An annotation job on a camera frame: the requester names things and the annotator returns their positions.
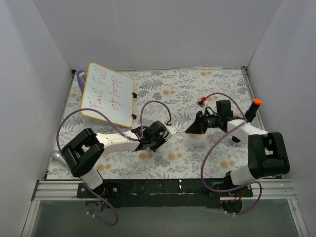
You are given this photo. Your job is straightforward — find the yellow framed whiteboard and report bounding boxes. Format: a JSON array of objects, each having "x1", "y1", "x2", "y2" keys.
[{"x1": 81, "y1": 62, "x2": 134, "y2": 128}]

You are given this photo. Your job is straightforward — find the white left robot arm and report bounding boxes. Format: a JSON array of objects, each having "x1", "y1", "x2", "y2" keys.
[{"x1": 61, "y1": 121, "x2": 177, "y2": 198}]

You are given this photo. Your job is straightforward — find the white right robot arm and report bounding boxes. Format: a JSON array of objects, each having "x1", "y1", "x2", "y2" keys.
[{"x1": 185, "y1": 99, "x2": 290, "y2": 196}]

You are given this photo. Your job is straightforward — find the floral patterned tablecloth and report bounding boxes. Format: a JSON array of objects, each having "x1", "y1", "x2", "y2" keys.
[{"x1": 47, "y1": 64, "x2": 266, "y2": 187}]

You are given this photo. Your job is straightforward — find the black orange-tipped flashlight on stand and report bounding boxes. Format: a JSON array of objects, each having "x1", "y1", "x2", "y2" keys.
[{"x1": 232, "y1": 98, "x2": 262, "y2": 143}]

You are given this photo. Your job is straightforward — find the purple metronome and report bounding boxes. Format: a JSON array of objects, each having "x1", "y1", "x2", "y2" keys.
[{"x1": 76, "y1": 70, "x2": 87, "y2": 94}]

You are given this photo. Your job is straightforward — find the silver microphone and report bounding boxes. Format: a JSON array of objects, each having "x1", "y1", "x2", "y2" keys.
[{"x1": 50, "y1": 150, "x2": 66, "y2": 165}]

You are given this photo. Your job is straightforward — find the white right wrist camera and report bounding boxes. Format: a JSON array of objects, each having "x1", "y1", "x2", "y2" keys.
[{"x1": 196, "y1": 97, "x2": 207, "y2": 115}]

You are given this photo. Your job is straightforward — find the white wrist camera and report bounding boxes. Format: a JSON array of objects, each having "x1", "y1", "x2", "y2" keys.
[
  {"x1": 166, "y1": 124, "x2": 178, "y2": 137},
  {"x1": 196, "y1": 97, "x2": 207, "y2": 115}
]

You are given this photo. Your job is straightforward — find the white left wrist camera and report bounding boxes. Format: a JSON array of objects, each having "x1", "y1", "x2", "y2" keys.
[{"x1": 166, "y1": 124, "x2": 178, "y2": 137}]

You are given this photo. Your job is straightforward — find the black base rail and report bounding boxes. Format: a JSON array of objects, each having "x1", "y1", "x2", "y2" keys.
[{"x1": 76, "y1": 178, "x2": 247, "y2": 208}]

